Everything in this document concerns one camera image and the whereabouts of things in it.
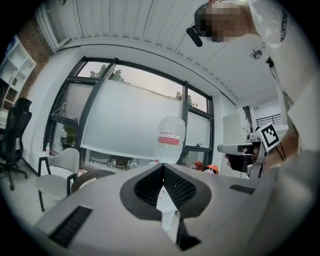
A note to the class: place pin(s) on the person's white shirt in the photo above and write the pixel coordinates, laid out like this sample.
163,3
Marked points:
300,75

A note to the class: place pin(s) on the small clear bottle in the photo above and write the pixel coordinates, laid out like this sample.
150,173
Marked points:
48,148

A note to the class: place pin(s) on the black office chair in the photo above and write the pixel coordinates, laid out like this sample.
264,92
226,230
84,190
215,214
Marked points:
15,130

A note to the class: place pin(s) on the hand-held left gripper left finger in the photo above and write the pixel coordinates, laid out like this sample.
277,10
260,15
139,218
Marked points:
100,212

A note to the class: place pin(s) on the red and orange bag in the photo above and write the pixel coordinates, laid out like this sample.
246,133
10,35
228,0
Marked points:
207,168

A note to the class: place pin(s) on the metal ceiling sprinkler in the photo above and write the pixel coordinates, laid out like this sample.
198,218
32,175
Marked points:
257,54

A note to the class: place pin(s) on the black framed window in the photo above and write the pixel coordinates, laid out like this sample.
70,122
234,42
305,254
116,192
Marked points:
125,117

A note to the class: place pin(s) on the white shelf unit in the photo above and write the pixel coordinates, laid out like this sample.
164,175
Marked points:
15,57

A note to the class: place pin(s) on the large clear water bottle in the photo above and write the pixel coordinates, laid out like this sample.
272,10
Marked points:
170,140

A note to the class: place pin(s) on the black metal railing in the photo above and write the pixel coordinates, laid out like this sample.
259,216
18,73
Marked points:
268,119

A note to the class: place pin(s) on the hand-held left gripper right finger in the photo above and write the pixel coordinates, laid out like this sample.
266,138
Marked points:
225,212

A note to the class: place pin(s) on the white water dispenser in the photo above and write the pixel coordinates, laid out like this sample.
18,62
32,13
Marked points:
167,212

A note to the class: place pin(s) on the person's right forearm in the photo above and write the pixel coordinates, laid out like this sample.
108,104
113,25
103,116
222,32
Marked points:
287,150

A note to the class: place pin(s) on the black head camera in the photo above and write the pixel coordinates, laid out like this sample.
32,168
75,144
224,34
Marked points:
195,37

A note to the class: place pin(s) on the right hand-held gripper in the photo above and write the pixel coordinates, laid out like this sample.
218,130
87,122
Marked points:
268,136

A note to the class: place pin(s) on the grey chair with black frame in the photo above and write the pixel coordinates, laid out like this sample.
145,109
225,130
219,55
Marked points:
57,180

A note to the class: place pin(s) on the person's head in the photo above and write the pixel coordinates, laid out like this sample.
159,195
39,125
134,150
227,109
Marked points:
225,22

